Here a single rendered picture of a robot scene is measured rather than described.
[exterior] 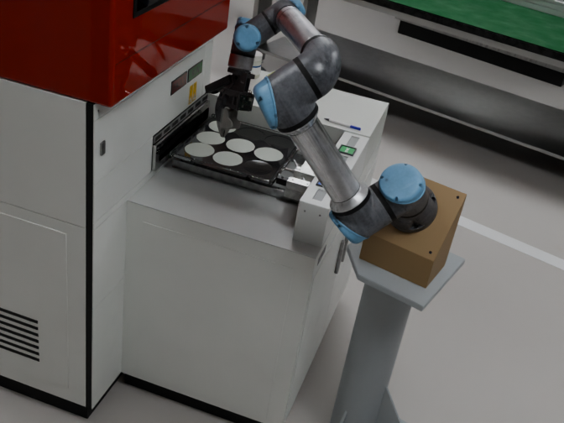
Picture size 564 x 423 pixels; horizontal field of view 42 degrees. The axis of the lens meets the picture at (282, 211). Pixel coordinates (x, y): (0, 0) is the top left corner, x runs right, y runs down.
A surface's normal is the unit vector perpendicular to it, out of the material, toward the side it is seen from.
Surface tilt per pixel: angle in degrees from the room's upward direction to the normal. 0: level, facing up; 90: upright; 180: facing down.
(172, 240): 90
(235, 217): 0
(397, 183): 40
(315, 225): 90
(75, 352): 90
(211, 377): 90
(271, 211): 0
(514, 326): 0
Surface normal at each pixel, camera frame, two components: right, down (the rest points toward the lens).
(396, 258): -0.53, 0.38
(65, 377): -0.32, 0.46
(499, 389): 0.14, -0.84
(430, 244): -0.28, -0.31
